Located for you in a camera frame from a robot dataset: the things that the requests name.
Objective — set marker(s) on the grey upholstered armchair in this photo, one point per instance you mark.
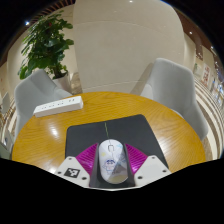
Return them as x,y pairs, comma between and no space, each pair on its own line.
31,93
173,90

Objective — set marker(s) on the red and white poster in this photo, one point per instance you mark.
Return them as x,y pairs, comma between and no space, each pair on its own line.
206,75

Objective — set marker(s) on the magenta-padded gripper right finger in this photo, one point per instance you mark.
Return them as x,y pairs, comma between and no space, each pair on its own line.
151,168

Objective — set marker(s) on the white cartoon-print computer mouse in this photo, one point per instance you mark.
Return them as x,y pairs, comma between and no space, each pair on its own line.
112,161

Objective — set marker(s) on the grey-green lounge chair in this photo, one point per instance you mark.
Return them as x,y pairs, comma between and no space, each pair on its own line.
6,145

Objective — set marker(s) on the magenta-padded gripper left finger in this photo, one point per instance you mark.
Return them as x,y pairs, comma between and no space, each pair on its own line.
71,168

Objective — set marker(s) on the white power strip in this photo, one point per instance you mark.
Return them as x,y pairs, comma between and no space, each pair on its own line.
58,106

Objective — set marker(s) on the black mouse pad green lines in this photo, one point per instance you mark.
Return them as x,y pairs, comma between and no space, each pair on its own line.
133,130

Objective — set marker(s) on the potted green leafy plant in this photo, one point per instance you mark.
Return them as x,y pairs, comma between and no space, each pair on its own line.
45,43

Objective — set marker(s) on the white background chair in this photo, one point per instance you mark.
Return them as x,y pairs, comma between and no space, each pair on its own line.
5,103

